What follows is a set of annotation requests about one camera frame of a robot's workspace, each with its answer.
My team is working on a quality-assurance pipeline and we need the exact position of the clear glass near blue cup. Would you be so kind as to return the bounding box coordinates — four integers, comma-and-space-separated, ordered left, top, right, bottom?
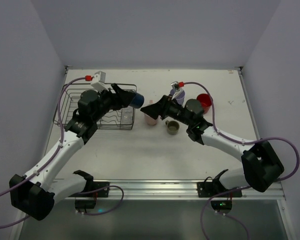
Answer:
120, 107, 134, 125

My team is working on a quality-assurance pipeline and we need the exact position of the lavender plastic cup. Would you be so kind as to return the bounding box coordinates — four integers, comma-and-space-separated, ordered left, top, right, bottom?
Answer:
175, 90, 186, 105

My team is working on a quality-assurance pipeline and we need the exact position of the dark blue cup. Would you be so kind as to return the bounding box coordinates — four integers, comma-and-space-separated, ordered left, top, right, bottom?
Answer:
129, 92, 145, 109

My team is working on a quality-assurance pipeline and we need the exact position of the red mug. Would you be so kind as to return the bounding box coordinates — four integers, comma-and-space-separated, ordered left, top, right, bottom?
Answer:
196, 93, 212, 114

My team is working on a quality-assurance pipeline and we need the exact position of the wire dish rack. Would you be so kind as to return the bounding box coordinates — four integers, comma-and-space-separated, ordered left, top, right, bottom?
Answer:
53, 83, 135, 130

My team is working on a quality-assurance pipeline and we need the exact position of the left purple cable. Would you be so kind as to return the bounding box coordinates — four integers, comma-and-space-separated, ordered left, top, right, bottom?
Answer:
0, 74, 95, 230

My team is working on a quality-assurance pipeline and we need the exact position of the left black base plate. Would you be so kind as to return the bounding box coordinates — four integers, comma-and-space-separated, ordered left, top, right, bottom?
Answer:
92, 181, 110, 199

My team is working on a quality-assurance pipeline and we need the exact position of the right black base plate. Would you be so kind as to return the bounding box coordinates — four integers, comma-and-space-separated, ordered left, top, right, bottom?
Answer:
196, 176, 216, 198

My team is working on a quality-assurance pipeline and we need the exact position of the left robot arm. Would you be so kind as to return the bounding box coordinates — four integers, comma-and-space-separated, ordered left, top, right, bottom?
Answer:
9, 83, 144, 221

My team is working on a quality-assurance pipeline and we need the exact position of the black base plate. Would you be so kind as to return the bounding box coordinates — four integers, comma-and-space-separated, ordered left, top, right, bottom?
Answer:
92, 181, 110, 199
196, 176, 216, 198

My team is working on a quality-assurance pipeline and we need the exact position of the left controller box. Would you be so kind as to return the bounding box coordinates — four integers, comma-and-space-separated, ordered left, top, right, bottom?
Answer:
74, 199, 97, 213

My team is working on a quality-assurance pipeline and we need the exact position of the purple cable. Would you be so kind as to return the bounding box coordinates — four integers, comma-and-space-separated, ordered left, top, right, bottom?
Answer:
178, 80, 300, 181
0, 74, 95, 230

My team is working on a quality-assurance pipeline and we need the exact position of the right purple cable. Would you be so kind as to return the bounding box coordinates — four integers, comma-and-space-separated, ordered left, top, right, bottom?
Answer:
178, 80, 300, 181

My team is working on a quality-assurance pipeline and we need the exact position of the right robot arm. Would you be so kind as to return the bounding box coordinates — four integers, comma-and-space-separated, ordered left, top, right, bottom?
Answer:
141, 95, 284, 194

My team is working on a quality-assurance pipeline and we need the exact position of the pink mug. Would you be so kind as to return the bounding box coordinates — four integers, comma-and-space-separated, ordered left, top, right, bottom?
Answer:
144, 113, 158, 126

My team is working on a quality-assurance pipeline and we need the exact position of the right controller box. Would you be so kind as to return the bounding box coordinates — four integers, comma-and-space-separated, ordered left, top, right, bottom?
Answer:
210, 200, 233, 214

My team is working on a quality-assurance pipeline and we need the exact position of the olive green mug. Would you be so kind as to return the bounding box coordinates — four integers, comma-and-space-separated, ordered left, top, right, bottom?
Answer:
165, 120, 180, 135

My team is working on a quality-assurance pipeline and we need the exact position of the controller box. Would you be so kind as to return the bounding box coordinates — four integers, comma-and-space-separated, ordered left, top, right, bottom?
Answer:
74, 199, 97, 213
210, 200, 233, 214

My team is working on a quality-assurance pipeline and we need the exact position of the aluminium mounting rail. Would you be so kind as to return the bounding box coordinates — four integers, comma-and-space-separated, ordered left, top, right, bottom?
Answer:
94, 179, 285, 201

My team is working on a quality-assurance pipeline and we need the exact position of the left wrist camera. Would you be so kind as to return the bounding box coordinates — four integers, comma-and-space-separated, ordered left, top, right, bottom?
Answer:
90, 71, 108, 92

